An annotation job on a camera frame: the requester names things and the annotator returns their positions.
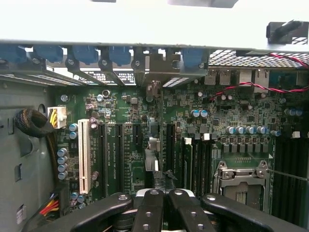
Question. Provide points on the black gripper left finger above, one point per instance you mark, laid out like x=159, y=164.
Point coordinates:
x=147, y=212

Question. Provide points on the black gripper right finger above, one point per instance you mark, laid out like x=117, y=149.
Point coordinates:
x=190, y=215

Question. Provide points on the black RAM slot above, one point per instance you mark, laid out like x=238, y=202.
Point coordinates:
x=196, y=166
x=279, y=200
x=202, y=166
x=296, y=200
x=287, y=200
x=305, y=200
x=209, y=166

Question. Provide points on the metal CPU socket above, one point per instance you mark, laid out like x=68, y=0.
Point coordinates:
x=241, y=191

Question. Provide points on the long PCIe expansion slot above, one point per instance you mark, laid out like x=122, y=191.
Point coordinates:
x=171, y=147
x=119, y=157
x=102, y=157

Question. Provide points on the short PCIe expansion slot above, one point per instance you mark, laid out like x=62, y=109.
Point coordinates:
x=136, y=134

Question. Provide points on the black main power connector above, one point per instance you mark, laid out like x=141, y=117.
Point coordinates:
x=64, y=198

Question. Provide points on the white PCI expansion slot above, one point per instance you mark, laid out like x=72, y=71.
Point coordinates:
x=84, y=154

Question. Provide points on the CPU socket locking lever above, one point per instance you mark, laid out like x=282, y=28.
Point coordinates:
x=289, y=175

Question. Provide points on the green motherboard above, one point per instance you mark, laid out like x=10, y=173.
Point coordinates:
x=188, y=104

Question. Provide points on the white power connector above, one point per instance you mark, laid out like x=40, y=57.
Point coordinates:
x=58, y=118

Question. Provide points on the grey power supply unit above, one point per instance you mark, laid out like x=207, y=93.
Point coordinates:
x=26, y=157

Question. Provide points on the perforated slot cover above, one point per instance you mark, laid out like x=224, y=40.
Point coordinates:
x=176, y=82
x=62, y=78
x=29, y=80

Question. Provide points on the silver USB port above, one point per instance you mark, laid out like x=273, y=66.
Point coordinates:
x=210, y=76
x=224, y=76

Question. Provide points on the black open PC case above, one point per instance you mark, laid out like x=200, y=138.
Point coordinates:
x=195, y=72

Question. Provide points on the silver network port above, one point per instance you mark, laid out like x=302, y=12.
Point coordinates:
x=245, y=76

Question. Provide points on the tall silver port block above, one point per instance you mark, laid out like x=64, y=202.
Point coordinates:
x=262, y=81

